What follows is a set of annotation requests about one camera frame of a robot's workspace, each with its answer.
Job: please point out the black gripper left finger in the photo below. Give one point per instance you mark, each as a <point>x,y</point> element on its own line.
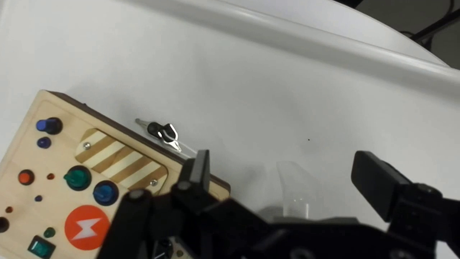
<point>197,173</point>

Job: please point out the wooden button board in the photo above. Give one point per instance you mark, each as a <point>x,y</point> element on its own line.
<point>57,159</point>

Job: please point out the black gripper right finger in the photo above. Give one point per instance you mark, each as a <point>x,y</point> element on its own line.
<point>378,185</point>

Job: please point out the metal key black head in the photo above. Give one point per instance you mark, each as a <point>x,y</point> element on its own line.
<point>159,130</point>

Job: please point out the white plastic tray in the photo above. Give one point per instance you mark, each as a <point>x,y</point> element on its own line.
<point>287,72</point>

